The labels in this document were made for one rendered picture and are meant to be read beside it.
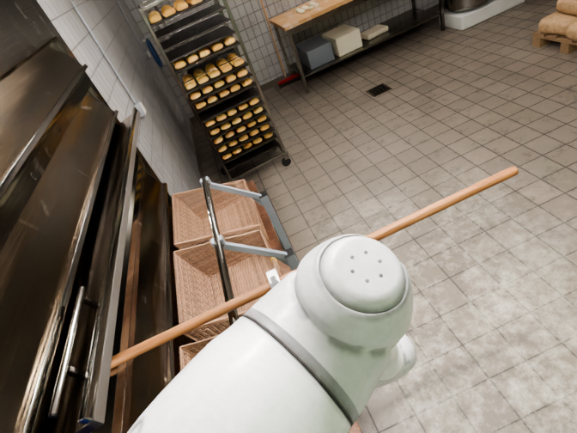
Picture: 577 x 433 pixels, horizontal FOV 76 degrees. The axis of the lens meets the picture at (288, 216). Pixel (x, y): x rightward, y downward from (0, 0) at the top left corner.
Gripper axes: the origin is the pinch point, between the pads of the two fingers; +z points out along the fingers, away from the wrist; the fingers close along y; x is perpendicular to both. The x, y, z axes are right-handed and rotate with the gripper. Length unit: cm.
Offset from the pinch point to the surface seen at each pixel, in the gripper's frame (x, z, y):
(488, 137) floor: 201, 160, 119
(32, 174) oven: -51, 38, -47
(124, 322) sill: -52, 17, 2
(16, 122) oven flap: -51, 52, -59
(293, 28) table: 129, 414, 34
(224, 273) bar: -15.1, 16.4, 1.5
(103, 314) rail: -37.9, -8.2, -24.8
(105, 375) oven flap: -37.5, -23.2, -22.2
